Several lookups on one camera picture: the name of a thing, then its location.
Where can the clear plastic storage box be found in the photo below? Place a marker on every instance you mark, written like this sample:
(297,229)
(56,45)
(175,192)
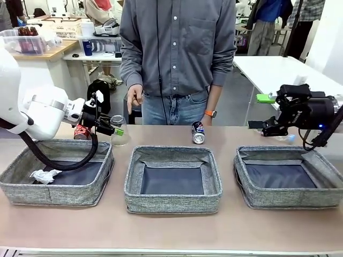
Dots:
(29,44)

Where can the grey button shirt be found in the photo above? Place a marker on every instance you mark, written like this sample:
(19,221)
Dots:
(182,48)

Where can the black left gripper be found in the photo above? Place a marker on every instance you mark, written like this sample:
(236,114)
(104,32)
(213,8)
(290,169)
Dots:
(93,117)

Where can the wooden top table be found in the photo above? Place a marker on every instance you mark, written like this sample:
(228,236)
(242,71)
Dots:
(59,49)

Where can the brown wooden frame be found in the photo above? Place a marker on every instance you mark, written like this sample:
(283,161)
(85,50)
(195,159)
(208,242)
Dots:
(61,19)

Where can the person in beige coat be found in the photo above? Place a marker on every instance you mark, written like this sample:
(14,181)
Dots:
(96,10)

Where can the grey fabric basket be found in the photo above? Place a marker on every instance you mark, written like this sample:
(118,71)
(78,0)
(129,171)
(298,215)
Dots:
(171,200)
(67,192)
(289,196)

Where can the white paper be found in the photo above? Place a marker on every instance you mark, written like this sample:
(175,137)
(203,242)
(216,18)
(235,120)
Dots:
(44,176)

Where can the aluminium table frame rail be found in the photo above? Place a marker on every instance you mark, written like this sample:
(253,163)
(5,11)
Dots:
(171,253)

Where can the blue drink bottle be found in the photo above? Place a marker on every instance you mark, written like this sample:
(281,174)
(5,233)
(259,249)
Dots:
(87,48)

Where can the person's left hand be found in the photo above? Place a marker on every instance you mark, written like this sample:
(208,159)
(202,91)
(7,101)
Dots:
(209,121)

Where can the black backpack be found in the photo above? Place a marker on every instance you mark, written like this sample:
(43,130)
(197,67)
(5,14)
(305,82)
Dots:
(105,91)

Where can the clear striped box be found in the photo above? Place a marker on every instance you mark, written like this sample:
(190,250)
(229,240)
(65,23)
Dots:
(104,46)

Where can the large white table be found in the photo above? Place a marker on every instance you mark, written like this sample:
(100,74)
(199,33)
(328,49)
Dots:
(268,69)

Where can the orange wristwatch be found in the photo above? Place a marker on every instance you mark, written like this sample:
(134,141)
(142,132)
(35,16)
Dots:
(210,113)

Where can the crushed red soda can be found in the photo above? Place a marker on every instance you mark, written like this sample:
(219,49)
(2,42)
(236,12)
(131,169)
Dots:
(80,131)

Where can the person's left forearm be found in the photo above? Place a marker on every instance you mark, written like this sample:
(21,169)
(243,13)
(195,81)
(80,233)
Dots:
(214,97)

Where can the clear bottle with blue cap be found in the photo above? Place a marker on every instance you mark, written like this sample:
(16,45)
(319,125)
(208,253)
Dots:
(290,138)

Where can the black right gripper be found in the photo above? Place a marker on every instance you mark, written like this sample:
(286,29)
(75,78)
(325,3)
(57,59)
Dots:
(313,112)

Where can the blue Pepsi can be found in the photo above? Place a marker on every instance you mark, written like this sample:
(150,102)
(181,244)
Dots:
(198,134)

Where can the person in blue top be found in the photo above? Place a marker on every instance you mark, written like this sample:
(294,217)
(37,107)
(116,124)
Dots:
(265,24)

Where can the person in plaid shirt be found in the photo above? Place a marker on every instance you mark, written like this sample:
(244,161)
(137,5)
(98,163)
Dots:
(305,16)

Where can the white plastic jar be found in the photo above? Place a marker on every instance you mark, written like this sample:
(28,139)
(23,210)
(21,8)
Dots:
(87,29)

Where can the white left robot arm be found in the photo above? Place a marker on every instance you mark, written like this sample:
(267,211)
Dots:
(40,115)

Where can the clear plastic cup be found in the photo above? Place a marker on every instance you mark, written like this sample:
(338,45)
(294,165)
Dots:
(120,140)

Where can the white headset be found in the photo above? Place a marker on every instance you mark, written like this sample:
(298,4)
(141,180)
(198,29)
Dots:
(107,28)

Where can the white desk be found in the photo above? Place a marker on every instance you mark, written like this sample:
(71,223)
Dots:
(91,57)

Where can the white lattice crate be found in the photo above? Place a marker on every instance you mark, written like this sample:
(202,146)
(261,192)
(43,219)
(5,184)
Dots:
(67,30)

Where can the person's right hand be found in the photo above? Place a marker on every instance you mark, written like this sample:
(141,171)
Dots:
(135,95)

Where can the blue jeans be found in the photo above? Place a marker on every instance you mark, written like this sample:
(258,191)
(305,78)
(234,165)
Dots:
(185,109)

